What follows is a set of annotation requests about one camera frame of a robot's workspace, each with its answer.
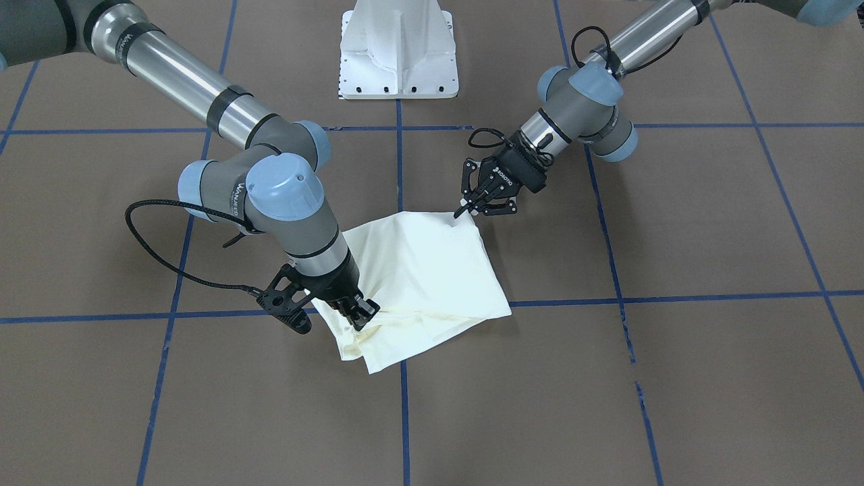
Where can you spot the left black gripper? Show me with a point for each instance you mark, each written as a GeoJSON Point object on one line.
{"type": "Point", "coordinates": [518, 173]}

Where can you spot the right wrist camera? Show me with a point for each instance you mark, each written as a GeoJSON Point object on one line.
{"type": "Point", "coordinates": [285, 299]}

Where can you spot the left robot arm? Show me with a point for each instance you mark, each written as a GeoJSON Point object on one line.
{"type": "Point", "coordinates": [579, 104]}

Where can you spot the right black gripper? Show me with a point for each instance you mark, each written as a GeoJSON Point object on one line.
{"type": "Point", "coordinates": [335, 287]}

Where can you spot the cream long-sleeve cat shirt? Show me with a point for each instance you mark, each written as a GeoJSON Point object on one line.
{"type": "Point", "coordinates": [432, 279]}

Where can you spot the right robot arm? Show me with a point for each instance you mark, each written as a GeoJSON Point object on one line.
{"type": "Point", "coordinates": [270, 186]}

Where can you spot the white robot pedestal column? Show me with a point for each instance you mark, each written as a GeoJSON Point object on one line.
{"type": "Point", "coordinates": [397, 50]}

